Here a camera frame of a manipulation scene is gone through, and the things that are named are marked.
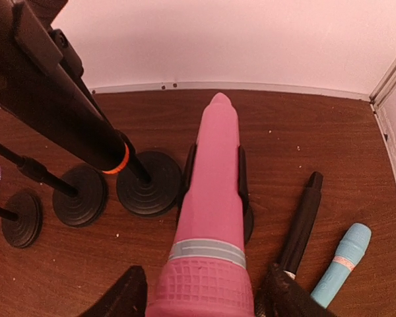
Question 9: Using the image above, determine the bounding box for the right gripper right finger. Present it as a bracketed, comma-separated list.
[255, 264, 335, 317]

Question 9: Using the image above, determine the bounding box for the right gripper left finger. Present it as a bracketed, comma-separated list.
[82, 265, 148, 317]

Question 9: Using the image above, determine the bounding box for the black microphone with white band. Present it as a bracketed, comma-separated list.
[277, 171, 323, 279]

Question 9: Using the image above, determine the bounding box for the pink microphone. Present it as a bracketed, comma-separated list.
[145, 93, 254, 316]

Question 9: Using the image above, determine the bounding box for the blue microphone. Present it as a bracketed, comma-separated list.
[311, 223, 372, 308]

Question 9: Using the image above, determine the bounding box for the black stand of pink microphone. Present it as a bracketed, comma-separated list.
[176, 143, 254, 245]

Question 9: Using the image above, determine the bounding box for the black stand of purple microphone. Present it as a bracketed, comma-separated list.
[0, 190, 43, 249]

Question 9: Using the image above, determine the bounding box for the black stand of rhinestone microphone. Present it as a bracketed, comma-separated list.
[0, 144, 108, 228]

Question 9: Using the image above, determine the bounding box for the black stand of orange-ring microphone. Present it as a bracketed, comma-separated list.
[49, 29, 182, 217]

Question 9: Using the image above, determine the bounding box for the black microphone orange ring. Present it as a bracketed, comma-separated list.
[0, 0, 131, 175]

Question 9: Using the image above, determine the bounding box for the right aluminium corner post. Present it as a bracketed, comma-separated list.
[368, 39, 396, 186]

